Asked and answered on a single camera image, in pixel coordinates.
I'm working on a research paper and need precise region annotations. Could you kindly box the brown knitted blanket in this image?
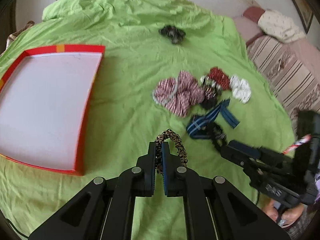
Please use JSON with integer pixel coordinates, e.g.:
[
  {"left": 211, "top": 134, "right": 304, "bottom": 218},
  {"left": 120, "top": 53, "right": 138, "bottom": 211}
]
[{"left": 6, "top": 21, "right": 35, "bottom": 49}]

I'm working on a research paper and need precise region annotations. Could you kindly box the white patterned pillow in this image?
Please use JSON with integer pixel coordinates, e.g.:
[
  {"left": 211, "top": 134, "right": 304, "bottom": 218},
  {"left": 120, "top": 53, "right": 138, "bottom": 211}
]
[{"left": 258, "top": 10, "right": 306, "bottom": 43}]

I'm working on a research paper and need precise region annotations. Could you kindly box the black beaded hair clip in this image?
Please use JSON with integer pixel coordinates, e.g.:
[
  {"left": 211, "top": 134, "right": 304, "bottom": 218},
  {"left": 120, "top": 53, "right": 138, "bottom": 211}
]
[{"left": 200, "top": 76, "right": 222, "bottom": 110}]

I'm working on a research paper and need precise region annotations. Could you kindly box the black scrunchie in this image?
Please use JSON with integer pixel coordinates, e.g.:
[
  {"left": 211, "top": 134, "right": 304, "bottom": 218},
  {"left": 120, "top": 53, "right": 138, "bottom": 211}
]
[{"left": 206, "top": 122, "right": 227, "bottom": 153}]

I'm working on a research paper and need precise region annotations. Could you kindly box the red white dotted scrunchie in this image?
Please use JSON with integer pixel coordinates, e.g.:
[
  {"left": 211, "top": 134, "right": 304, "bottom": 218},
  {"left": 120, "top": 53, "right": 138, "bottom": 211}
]
[{"left": 208, "top": 67, "right": 230, "bottom": 90}]

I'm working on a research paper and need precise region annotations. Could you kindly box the leopard print scrunchie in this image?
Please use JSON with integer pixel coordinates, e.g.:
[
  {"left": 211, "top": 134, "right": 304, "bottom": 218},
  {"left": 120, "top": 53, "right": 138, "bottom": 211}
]
[{"left": 155, "top": 129, "right": 188, "bottom": 174}]

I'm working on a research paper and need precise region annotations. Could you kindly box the white patterned scrunchie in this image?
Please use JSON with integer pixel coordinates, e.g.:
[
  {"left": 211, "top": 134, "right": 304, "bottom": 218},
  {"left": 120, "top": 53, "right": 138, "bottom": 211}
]
[{"left": 229, "top": 75, "right": 251, "bottom": 104}]

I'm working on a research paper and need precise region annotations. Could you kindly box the green bed sheet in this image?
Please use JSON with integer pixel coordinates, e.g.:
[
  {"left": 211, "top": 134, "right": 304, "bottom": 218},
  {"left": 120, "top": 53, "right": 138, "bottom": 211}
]
[{"left": 1, "top": 0, "right": 294, "bottom": 235}]

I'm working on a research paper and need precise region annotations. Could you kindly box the blue striped ribbon strap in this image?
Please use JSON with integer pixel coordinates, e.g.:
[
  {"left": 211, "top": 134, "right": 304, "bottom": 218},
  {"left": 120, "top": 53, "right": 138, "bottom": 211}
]
[{"left": 186, "top": 99, "right": 241, "bottom": 139}]

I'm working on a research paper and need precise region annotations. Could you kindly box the pink plaid scrunchie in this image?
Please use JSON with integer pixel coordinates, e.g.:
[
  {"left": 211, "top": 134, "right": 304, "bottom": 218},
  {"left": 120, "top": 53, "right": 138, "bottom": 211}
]
[{"left": 152, "top": 70, "right": 204, "bottom": 118}]

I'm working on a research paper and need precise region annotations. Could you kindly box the red white cardboard tray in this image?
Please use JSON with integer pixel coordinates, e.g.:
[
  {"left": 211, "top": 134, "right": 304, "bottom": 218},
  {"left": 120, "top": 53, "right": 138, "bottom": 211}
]
[{"left": 1, "top": 44, "right": 105, "bottom": 176}]

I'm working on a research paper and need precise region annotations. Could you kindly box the dark grey scrunchie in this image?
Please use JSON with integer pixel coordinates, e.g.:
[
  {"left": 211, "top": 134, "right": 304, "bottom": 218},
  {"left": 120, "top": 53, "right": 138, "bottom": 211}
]
[{"left": 158, "top": 25, "right": 186, "bottom": 44}]

